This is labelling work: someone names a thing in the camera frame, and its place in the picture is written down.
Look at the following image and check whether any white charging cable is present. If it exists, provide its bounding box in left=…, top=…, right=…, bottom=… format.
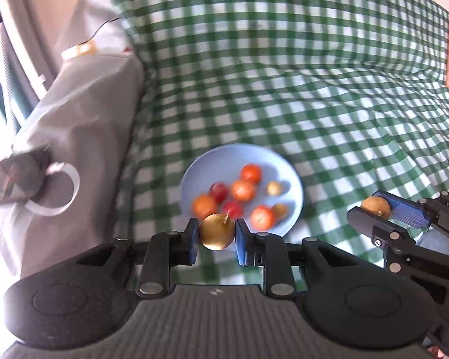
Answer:
left=24, top=160, right=81, bottom=217

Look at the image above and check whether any orange fruit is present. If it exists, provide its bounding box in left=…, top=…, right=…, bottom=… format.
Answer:
left=191, top=194, right=218, bottom=220
left=251, top=205, right=276, bottom=231
left=230, top=179, right=256, bottom=203

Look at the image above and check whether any black smartphone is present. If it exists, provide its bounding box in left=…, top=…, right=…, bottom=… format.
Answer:
left=0, top=147, right=51, bottom=205

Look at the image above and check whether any red fruit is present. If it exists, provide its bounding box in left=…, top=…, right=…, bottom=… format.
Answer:
left=222, top=200, right=244, bottom=220
left=208, top=182, right=229, bottom=205

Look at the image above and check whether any light blue plate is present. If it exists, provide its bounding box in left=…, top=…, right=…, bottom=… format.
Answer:
left=180, top=144, right=304, bottom=236

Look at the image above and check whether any beige round fruit upper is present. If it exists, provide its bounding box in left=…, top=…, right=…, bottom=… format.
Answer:
left=266, top=181, right=283, bottom=196

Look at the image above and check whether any orange tomato on plate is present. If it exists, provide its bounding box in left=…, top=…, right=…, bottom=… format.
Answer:
left=240, top=164, right=263, bottom=184

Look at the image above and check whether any small beige box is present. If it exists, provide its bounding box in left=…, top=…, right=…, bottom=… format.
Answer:
left=61, top=40, right=97, bottom=62

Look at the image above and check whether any small beige fruit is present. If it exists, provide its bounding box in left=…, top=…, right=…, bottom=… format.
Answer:
left=361, top=196, right=392, bottom=220
left=199, top=214, right=235, bottom=251

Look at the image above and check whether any beige round fruit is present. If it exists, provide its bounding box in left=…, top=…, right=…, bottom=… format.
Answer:
left=272, top=203, right=289, bottom=221
left=266, top=181, right=283, bottom=196

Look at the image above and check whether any green white checkered cloth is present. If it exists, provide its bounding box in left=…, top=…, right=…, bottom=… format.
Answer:
left=112, top=0, right=449, bottom=264

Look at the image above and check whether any beige round fruit lower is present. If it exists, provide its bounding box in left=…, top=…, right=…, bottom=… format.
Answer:
left=272, top=203, right=289, bottom=221

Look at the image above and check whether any red wrapped fruit on plate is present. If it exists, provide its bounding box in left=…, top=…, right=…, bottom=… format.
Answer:
left=208, top=182, right=229, bottom=205

